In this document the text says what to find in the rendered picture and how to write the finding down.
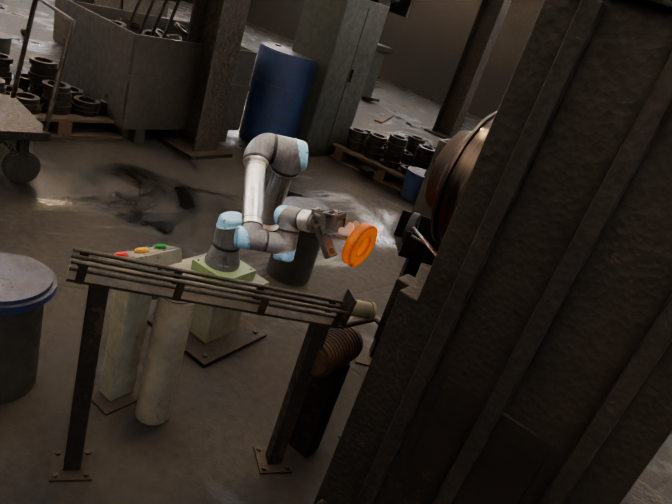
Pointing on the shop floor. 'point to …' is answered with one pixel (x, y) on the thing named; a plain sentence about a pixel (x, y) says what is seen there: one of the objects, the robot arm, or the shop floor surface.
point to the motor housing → (325, 387)
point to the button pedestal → (127, 338)
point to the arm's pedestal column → (217, 334)
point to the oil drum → (277, 92)
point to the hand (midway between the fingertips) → (361, 239)
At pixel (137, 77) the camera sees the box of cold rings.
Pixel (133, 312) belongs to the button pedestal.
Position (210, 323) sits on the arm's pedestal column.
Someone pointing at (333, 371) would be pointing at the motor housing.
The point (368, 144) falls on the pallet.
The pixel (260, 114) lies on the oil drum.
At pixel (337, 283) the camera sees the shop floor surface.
